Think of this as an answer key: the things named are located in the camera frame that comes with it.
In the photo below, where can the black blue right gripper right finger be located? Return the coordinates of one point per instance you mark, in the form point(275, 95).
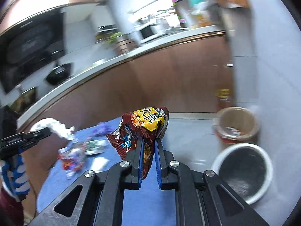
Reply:
point(165, 178)

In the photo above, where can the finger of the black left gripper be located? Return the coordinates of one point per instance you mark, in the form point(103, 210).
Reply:
point(36, 136)

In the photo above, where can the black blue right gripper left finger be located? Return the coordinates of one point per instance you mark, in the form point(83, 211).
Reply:
point(134, 175)

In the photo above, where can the white tissue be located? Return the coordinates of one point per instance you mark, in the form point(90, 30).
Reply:
point(56, 127)

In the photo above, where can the red yellow snack wrapper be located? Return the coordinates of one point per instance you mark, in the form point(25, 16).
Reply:
point(149, 124)

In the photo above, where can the purple glove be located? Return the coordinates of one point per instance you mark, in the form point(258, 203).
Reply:
point(102, 129)

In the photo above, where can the crushed green white bottle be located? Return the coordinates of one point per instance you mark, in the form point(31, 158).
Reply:
point(95, 147)

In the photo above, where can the red colourful candy wrapper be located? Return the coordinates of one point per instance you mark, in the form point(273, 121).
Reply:
point(73, 157)

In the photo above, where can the white napkin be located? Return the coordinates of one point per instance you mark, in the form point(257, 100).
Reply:
point(98, 164)

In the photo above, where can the red sleeved forearm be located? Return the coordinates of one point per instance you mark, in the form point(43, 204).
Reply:
point(12, 212)

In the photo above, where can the white metal trash bin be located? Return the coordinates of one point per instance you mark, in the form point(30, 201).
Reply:
point(247, 169)

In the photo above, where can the brown kitchen cabinets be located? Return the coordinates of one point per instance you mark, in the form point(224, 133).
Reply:
point(186, 76)

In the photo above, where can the blue white gloved hand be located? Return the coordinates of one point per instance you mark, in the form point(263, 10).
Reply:
point(14, 178)

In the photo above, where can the brown wicker basket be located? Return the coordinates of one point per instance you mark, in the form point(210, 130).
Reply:
point(236, 125)

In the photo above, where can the black wok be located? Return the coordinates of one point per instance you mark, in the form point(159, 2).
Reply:
point(59, 73)

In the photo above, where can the yellow cooking oil jug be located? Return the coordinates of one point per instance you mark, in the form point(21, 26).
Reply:
point(224, 98)

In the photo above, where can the black range hood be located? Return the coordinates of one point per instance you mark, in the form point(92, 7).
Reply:
point(31, 45)

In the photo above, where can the white microwave oven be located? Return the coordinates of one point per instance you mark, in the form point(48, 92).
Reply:
point(148, 32)

